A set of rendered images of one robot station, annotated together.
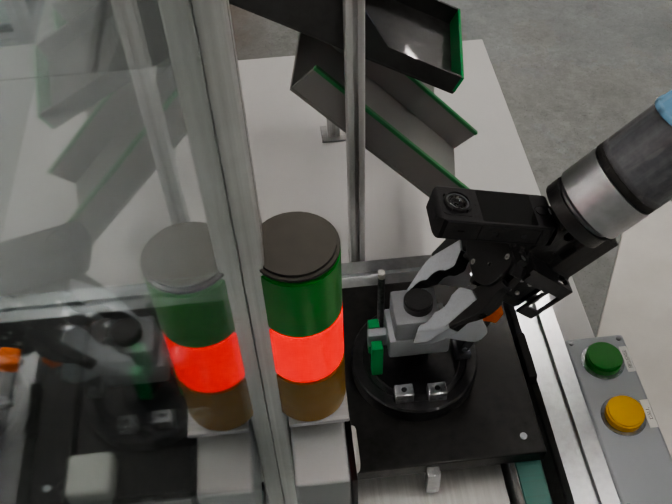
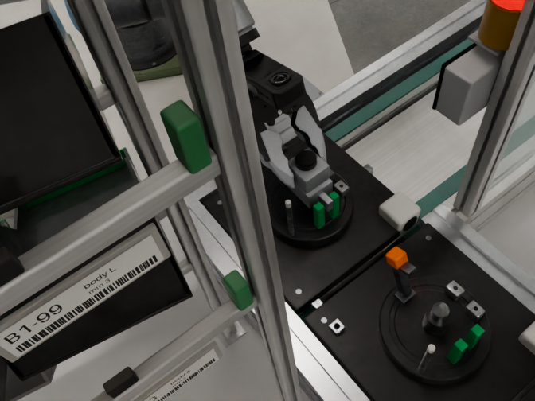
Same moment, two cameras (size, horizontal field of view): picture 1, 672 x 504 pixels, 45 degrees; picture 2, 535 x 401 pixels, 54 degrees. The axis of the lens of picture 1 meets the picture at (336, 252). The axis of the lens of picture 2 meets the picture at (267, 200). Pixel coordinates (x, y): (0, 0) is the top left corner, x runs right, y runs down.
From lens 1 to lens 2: 0.79 m
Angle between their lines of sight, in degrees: 62
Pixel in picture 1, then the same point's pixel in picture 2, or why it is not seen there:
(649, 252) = not seen: hidden behind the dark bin
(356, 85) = (177, 205)
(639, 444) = not seen: hidden behind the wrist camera
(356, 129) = (190, 235)
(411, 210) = (124, 336)
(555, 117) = not seen: outside the picture
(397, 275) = (236, 260)
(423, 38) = (73, 202)
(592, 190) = (241, 9)
